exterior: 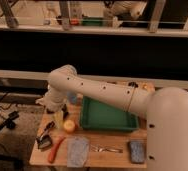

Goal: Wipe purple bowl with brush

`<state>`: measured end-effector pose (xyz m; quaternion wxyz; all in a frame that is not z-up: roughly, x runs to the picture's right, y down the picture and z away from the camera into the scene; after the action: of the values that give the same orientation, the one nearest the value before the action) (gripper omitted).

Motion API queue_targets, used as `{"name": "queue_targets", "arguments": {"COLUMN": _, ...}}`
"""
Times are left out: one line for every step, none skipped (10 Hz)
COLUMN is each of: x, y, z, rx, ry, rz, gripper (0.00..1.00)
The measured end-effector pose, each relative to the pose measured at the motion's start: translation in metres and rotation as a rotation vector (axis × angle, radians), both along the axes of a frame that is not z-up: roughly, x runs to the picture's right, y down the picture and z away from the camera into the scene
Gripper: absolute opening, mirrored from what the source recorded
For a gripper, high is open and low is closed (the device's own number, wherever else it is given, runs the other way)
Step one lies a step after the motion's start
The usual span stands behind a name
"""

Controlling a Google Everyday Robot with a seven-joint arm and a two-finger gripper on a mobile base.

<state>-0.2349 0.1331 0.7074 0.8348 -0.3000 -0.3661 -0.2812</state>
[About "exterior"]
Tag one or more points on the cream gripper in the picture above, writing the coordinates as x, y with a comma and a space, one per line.
58, 119

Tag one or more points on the black handled brush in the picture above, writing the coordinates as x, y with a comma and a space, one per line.
52, 124

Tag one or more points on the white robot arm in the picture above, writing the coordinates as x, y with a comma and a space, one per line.
165, 110

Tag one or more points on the yellow apple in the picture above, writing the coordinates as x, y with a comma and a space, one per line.
69, 126

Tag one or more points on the blue translucent cup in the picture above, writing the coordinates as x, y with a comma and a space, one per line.
72, 98

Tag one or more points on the green plastic tray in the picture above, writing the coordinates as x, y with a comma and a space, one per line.
96, 115

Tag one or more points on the grey blue cloth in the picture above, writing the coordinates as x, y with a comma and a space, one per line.
77, 151

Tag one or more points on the black tripod stand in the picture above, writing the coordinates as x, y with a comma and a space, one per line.
17, 163

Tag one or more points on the silver fork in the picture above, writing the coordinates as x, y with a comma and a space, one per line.
105, 149

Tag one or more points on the small dark round object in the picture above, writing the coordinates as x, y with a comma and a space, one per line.
133, 84

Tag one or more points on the blue sponge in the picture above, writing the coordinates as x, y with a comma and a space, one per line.
137, 153

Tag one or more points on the green background box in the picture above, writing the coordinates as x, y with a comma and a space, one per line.
92, 21

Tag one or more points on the person in background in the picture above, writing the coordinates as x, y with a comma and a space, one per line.
128, 12

